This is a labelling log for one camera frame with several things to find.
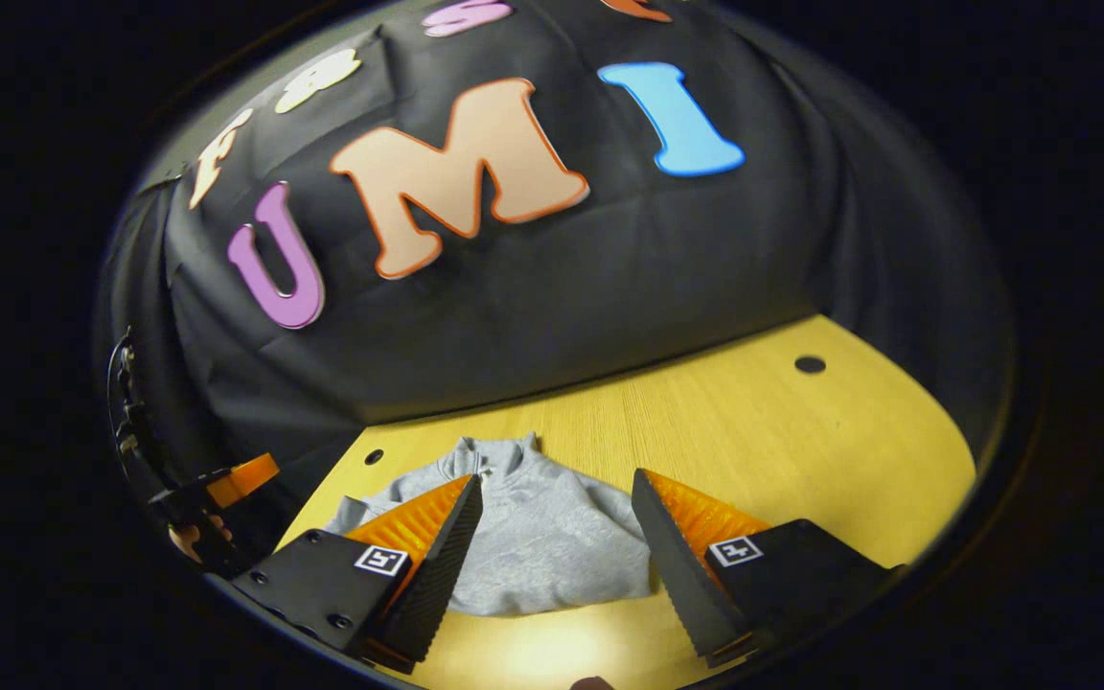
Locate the grey zip-neck sweatshirt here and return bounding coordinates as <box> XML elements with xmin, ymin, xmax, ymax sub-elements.
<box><xmin>322</xmin><ymin>431</ymin><xmax>659</xmax><ymax>618</ymax></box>

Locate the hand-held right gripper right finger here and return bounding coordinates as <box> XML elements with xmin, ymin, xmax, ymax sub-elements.
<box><xmin>631</xmin><ymin>468</ymin><xmax>906</xmax><ymax>669</ymax></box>

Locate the black backdrop cloth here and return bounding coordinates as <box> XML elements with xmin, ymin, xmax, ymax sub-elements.
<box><xmin>97</xmin><ymin>0</ymin><xmax>1013</xmax><ymax>576</ymax></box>

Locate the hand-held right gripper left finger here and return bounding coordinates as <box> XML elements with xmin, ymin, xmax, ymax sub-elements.
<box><xmin>231</xmin><ymin>474</ymin><xmax>485</xmax><ymax>675</ymax></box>

